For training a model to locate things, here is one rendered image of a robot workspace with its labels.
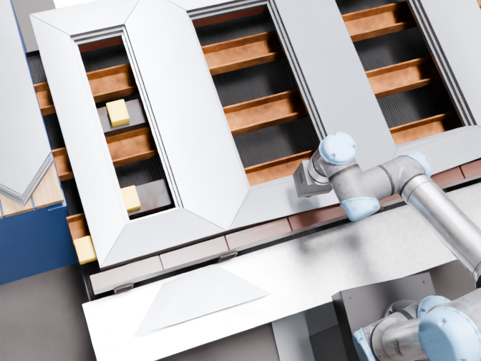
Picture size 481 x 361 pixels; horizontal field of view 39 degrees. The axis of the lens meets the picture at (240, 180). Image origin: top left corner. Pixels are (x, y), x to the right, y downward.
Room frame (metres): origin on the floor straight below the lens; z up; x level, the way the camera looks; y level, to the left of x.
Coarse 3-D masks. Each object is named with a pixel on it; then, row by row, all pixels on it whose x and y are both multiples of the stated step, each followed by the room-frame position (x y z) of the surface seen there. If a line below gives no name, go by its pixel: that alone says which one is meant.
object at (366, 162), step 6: (390, 150) 0.90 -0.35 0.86; (396, 150) 0.90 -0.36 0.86; (372, 156) 0.86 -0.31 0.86; (378, 156) 0.86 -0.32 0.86; (384, 156) 0.87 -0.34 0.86; (390, 156) 0.88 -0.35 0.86; (360, 162) 0.82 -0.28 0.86; (366, 162) 0.83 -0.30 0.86; (372, 162) 0.84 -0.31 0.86; (378, 162) 0.85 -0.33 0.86; (384, 162) 0.86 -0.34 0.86; (366, 168) 0.81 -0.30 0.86
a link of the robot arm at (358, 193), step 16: (336, 176) 0.61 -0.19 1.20; (352, 176) 0.62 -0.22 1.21; (368, 176) 0.63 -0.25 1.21; (384, 176) 0.65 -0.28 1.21; (336, 192) 0.58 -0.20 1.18; (352, 192) 0.58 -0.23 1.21; (368, 192) 0.60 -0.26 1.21; (384, 192) 0.62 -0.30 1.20; (352, 208) 0.55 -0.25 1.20; (368, 208) 0.56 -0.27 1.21
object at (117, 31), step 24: (240, 0) 1.14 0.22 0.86; (264, 0) 1.19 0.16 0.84; (408, 0) 1.42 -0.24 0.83; (120, 24) 0.90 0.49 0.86; (192, 24) 1.02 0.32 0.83; (288, 48) 1.07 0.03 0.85; (432, 48) 1.29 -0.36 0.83; (144, 96) 0.74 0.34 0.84; (216, 96) 0.83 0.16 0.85; (456, 96) 1.17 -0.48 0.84; (96, 120) 0.62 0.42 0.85; (312, 120) 0.90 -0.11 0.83; (408, 144) 0.95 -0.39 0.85; (168, 168) 0.58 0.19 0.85; (120, 192) 0.47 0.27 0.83; (120, 264) 0.30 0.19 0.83
